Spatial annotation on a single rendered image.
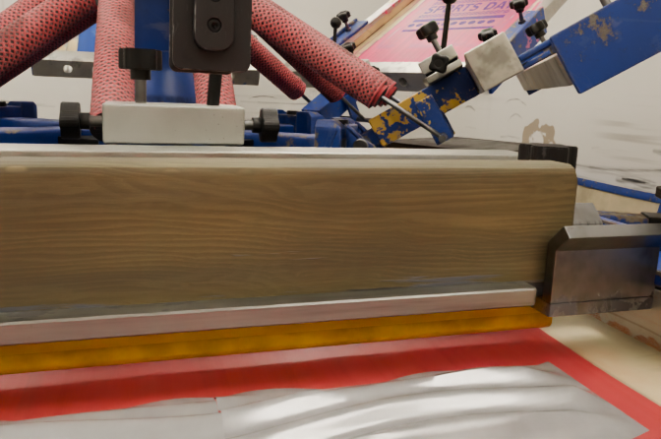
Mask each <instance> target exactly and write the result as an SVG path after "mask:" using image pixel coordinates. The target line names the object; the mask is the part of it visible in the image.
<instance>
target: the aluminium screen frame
mask: <svg viewBox="0 0 661 439"><path fill-rule="evenodd" d="M652 296H653V302H652V308H651V309H643V310H631V311H619V312H607V313H595V314H588V315H590V316H592V317H594V318H596V319H598V320H600V321H602V322H604V323H606V324H608V325H610V326H611V327H613V328H615V329H617V330H619V331H621V332H623V333H625V334H627V335H629V336H631V337H633V338H635V339H637V340H639V341H641V342H642V343H644V344H646V345H649V346H651V347H653V348H655V349H657V350H659V351H661V288H660V287H658V286H655V288H654V294H653V295H652Z"/></svg>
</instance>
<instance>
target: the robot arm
mask: <svg viewBox="0 0 661 439"><path fill-rule="evenodd" d="M252 2H253V0H169V67H170V69H171V70H173V71H174V72H184V73H201V74H218V75H229V74H231V73H243V72H246V71H247V70H248V69H249V68H250V65H251V34H252Z"/></svg>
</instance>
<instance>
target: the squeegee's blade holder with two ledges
mask: <svg viewBox="0 0 661 439"><path fill-rule="evenodd" d="M536 290H537V289H536V287H535V286H533V285H531V284H529V283H527V282H524V281H520V282H488V283H472V284H456V285H440V286H423V287H408V288H391V289H375V290H358V291H343V292H327V293H310V294H294V295H278V296H262V297H245V298H229V299H214V300H197V301H181V302H164V303H149V304H133V305H116V306H100V307H84V308H68V309H51V310H35V311H20V312H3V313H0V346H4V345H29V344H42V343H56V342H68V341H81V340H94V339H108V338H121V337H133V336H146V335H159V334H173V333H186V332H198V331H211V330H225V329H238V328H251V327H263V326H277V325H290V324H303V323H316V322H329V321H342V320H355V319H368V318H382V317H394V316H407V315H420V314H434V313H447V312H459V311H472V310H486V309H499V308H512V307H524V306H532V305H534V304H535V300H536Z"/></svg>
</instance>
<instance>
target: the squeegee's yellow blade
mask: <svg viewBox="0 0 661 439"><path fill-rule="evenodd" d="M530 313H541V312H539V311H537V310H535V309H534V308H532V307H530V306H524V307H512V308H499V309H486V310H472V311H459V312H447V313H434V314H420V315H407V316H394V317H382V318H368V319H355V320H342V321H329V322H316V323H303V324H290V325H277V326H263V327H251V328H238V329H225V330H211V331H198V332H186V333H173V334H159V335H146V336H133V337H121V338H108V339H94V340H81V341H68V342H56V343H42V344H29V345H4V346H0V355H12V354H25V353H37V352H50V351H62V350H74V349H87V348H99V347H112V346H123V345H147V344H160V343H173V342H185V341H197V340H209V339H222V338H234V337H247V336H258V335H271V334H283V333H296V332H309V331H320V330H333V329H345V328H358V327H370V326H383V325H394V324H407V323H419V322H432V321H445V320H456V319H469V318H481V317H494V316H506V315H518V314H530Z"/></svg>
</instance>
